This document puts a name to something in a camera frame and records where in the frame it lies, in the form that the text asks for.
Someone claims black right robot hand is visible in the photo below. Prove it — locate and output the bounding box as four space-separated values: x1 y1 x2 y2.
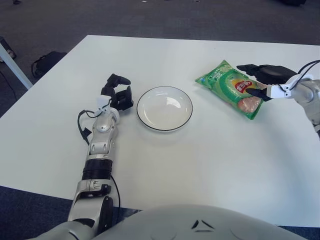
236 64 298 102

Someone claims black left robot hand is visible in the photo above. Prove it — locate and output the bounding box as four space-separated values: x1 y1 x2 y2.
100 73 134 111

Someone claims green potato chips bag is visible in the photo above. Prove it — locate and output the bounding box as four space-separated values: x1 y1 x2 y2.
194 59 268 121

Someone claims white plate with black rim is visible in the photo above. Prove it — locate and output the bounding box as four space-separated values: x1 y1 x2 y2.
136 85 194 133

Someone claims white right wrist connector block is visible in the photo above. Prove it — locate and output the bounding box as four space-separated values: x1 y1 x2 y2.
265 73 313 100

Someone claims white wrist connector block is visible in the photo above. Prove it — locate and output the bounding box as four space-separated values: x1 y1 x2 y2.
96 96 112 113
265 73 313 100

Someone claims white left wrist connector block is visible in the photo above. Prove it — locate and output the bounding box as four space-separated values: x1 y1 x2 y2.
96 96 112 113

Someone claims black backpack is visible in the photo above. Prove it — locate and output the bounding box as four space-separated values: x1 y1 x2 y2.
31 51 68 79

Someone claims dark shoe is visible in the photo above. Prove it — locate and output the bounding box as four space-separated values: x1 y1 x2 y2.
0 36 18 60

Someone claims grey robot torso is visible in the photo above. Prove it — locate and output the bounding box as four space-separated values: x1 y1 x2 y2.
92 203 308 240

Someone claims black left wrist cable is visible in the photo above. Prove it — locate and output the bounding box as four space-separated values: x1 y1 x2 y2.
76 109 97 145

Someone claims black left elbow cable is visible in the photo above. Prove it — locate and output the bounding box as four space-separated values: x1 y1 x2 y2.
109 174 121 210

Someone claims white table leg frame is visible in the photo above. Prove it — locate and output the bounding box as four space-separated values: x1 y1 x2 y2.
0 41 34 90

